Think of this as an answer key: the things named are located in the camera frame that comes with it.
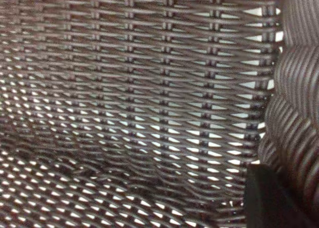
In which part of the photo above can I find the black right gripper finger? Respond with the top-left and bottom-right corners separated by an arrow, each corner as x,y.
243,163 -> 311,228

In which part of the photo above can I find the dark brown wicker basket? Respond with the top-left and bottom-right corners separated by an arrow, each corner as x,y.
0,0 -> 319,228

